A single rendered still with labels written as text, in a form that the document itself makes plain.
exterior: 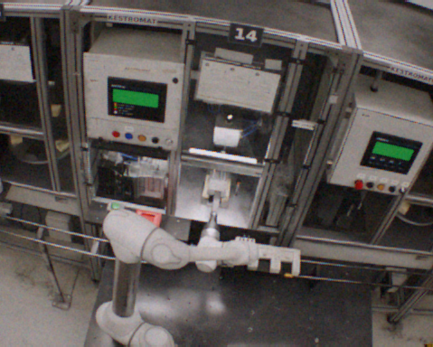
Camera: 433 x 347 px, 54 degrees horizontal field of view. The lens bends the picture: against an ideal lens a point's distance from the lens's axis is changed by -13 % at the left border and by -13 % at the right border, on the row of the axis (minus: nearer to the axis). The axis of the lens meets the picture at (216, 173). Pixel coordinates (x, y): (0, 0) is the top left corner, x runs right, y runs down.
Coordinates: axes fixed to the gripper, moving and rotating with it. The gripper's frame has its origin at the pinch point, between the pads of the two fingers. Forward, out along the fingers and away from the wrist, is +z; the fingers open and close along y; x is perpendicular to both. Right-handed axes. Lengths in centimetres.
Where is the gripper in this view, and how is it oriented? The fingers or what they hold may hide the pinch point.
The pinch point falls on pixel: (216, 201)
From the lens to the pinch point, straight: 241.6
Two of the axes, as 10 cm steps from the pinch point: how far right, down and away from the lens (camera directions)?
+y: 1.3, -6.8, -7.2
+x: -9.8, -1.8, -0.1
